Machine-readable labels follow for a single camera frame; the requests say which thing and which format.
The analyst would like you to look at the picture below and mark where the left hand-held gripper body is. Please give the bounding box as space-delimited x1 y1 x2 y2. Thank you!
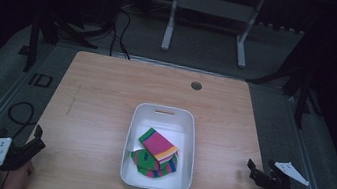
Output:
0 133 44 177

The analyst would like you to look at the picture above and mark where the white metal table frame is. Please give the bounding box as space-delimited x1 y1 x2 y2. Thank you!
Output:
158 0 267 71

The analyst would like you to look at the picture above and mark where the person's left hand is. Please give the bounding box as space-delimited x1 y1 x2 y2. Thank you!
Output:
1 157 36 189

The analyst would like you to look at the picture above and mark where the pink striped sock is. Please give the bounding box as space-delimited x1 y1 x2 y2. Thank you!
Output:
134 125 182 167

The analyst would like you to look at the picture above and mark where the black metal stand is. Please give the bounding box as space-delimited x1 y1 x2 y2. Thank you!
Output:
238 57 330 133
21 2 104 83

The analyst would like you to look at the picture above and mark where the black looped cable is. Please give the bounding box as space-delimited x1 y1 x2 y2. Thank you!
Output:
3 98 39 143

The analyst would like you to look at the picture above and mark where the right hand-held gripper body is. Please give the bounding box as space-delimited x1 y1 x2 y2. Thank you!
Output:
256 157 313 189

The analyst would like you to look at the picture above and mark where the green striped sock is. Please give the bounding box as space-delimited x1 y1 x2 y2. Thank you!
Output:
127 146 180 182

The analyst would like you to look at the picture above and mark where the black floor cable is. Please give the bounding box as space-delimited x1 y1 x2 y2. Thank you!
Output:
107 7 139 61

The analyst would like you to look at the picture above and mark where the white plastic basket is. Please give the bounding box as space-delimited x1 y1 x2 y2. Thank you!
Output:
117 100 203 189

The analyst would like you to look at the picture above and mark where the grey table grommet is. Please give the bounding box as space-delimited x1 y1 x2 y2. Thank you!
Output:
189 80 204 92

